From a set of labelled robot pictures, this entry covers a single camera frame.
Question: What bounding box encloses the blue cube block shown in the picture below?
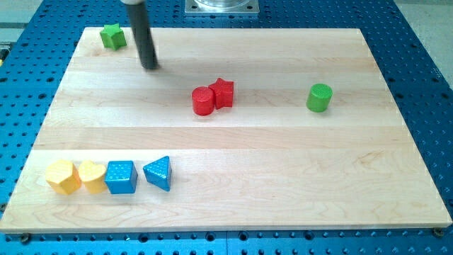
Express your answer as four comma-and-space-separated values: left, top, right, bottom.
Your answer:
105, 161, 138, 194

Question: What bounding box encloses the green star block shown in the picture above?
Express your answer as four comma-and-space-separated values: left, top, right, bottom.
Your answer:
100, 23, 127, 50

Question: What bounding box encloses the blue triangle block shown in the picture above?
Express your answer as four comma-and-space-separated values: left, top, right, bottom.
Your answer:
142, 156, 172, 192

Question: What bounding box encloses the green cylinder block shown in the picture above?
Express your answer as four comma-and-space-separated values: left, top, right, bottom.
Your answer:
306, 84, 333, 113

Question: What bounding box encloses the yellow heart block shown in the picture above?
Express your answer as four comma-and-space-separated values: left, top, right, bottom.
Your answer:
79, 160, 107, 194

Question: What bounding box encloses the yellow hexagon block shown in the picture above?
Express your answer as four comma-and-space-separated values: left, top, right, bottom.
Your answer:
45, 159, 81, 195

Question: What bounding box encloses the light wooden board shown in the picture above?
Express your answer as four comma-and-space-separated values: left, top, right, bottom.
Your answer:
1, 27, 452, 233

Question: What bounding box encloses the red star block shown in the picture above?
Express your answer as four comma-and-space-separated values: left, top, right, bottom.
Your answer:
208, 78, 234, 109

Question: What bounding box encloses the red cylinder block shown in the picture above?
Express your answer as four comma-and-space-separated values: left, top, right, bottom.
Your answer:
191, 86, 214, 116

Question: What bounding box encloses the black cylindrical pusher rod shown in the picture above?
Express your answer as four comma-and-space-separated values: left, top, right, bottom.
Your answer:
125, 1, 158, 69

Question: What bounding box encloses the white pusher rod collar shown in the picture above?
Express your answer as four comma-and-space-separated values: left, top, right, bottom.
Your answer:
120, 0, 145, 5

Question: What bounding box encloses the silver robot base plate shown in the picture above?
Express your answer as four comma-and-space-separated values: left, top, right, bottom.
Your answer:
185, 0, 260, 15

